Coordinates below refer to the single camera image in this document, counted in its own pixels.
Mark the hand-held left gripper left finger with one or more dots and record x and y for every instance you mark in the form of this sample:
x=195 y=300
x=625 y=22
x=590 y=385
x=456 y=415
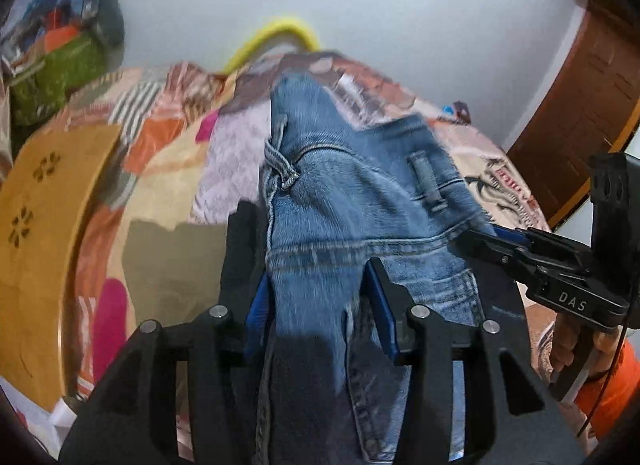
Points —
x=257 y=315

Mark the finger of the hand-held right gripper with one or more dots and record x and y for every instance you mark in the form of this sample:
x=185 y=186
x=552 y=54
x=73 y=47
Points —
x=520 y=239
x=492 y=255

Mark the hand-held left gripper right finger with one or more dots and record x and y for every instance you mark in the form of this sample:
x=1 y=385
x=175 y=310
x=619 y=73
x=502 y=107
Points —
x=385 y=315

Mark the blue denim pants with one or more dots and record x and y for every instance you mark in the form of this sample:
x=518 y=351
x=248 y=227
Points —
x=350 y=195

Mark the person's right forearm orange sleeve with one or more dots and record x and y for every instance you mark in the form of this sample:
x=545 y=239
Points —
x=620 y=375

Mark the person's right hand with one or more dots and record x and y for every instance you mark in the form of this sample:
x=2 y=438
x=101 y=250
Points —
x=562 y=350

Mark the black cloth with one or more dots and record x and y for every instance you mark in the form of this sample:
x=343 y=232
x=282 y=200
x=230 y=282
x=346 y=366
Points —
x=240 y=235

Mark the brown wooden door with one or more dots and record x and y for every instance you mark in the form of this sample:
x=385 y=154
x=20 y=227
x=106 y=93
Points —
x=575 y=120

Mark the printed orange blanket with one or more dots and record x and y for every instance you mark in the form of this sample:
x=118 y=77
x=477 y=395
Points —
x=165 y=170

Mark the wooden headboard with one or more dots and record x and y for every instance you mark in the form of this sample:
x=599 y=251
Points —
x=40 y=255

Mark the white cloth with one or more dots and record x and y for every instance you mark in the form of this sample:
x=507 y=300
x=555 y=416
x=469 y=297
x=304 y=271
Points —
x=55 y=415

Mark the yellow plush pillow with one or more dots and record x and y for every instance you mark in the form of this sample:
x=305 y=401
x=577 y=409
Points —
x=280 y=25

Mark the dark multicolour clothes bundle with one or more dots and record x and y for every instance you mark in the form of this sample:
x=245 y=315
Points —
x=95 y=5

